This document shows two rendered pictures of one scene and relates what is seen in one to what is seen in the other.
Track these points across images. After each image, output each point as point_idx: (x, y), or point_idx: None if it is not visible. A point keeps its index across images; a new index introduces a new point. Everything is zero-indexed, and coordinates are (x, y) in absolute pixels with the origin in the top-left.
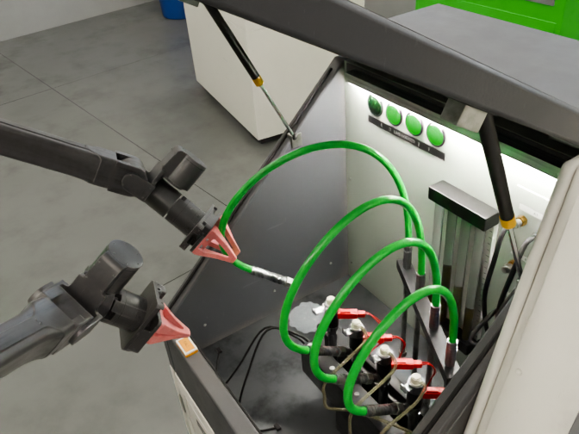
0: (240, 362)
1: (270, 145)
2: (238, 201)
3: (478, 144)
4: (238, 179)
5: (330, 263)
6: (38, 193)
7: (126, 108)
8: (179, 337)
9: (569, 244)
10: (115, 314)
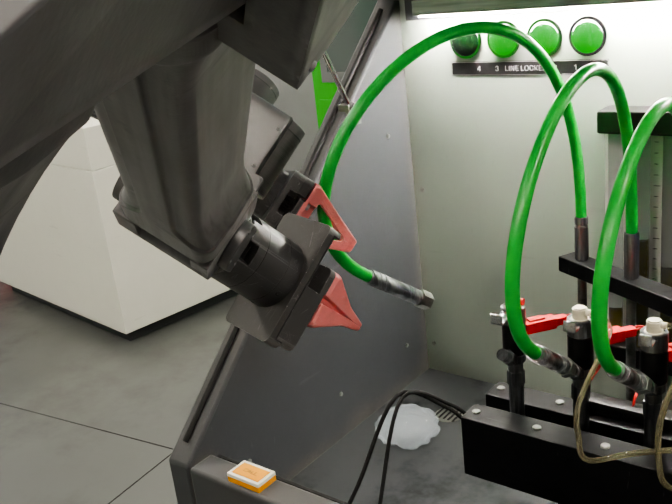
0: (360, 478)
1: (144, 340)
2: (351, 132)
3: (668, 16)
4: (109, 392)
5: (406, 344)
6: None
7: None
8: (349, 326)
9: None
10: (260, 249)
